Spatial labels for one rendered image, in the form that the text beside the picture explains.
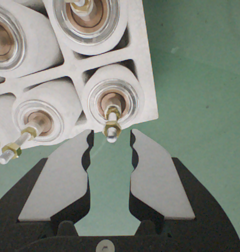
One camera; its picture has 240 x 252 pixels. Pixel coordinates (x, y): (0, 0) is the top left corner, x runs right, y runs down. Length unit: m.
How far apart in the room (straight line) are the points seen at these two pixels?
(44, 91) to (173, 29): 0.37
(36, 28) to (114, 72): 0.11
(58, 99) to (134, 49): 0.15
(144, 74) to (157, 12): 0.23
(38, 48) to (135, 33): 0.15
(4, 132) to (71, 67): 0.16
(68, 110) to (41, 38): 0.11
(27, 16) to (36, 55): 0.04
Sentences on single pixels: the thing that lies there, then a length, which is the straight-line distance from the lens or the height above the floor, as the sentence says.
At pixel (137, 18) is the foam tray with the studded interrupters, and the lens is 0.28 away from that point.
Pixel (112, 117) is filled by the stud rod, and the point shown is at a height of 0.30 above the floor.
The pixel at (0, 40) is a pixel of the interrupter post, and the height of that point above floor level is 0.26.
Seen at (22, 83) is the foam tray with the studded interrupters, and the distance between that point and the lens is 0.33.
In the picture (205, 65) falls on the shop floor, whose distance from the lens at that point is 0.53.
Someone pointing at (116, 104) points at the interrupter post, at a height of 0.28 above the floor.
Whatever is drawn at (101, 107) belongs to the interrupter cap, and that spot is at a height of 0.25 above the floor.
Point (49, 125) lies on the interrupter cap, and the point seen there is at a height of 0.25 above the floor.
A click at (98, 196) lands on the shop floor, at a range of 0.77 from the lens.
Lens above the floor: 0.46
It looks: 62 degrees down
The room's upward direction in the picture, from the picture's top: 177 degrees clockwise
